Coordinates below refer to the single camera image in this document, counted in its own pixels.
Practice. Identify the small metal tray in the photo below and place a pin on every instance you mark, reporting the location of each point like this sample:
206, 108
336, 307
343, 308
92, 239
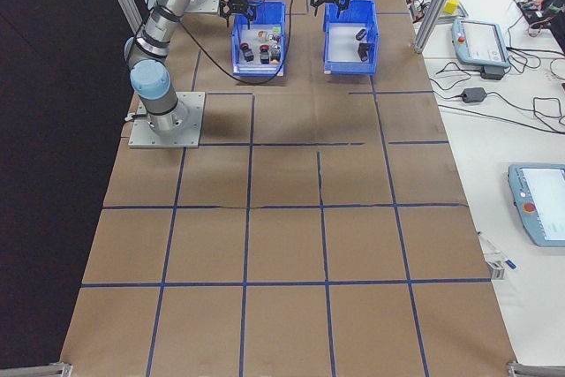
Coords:
463, 12

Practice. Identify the yellow pushbutton black body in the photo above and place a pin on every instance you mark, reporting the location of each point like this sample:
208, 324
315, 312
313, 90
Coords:
274, 58

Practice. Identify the blue bin holding two parts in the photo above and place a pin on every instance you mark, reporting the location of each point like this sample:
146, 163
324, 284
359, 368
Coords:
357, 8

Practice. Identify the black frame cover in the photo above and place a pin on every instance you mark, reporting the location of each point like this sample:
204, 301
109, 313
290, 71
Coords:
44, 130

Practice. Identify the black electronics box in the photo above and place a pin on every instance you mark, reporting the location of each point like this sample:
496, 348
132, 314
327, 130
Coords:
540, 17

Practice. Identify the grey black switch part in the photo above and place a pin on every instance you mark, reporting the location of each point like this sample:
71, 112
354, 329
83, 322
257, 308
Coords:
276, 44

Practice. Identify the white orange switch part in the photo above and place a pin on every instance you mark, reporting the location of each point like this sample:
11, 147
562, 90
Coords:
261, 35

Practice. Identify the aluminium corner profile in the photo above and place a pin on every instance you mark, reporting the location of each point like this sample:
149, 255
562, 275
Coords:
39, 370
536, 369

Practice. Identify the black power adapter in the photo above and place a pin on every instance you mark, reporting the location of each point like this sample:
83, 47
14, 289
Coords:
473, 95
493, 73

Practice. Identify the green white switch part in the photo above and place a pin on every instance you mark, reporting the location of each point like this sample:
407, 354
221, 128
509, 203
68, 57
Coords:
276, 31

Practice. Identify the grey blue teach pendant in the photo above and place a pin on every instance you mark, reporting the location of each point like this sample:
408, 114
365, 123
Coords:
481, 41
538, 209

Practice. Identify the red pushbutton black body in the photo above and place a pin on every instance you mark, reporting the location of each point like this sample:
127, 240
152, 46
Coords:
248, 56
265, 58

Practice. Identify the dark brown block part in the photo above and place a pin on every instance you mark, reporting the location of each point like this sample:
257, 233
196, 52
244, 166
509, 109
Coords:
364, 51

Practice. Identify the clear white pen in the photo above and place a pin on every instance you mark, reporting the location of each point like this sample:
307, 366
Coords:
490, 245

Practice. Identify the black oval part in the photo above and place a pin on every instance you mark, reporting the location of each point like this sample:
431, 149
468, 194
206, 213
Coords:
361, 34

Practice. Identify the small grey box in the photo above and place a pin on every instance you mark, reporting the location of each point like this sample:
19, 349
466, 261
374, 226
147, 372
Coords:
496, 271

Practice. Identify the yellow cube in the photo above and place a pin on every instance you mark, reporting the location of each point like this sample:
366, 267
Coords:
451, 6

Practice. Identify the blue bin holding pushbuttons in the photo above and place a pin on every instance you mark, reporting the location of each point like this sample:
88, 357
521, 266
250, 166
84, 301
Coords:
265, 10

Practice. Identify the white desk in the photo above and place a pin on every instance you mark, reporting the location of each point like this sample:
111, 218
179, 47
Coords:
485, 152

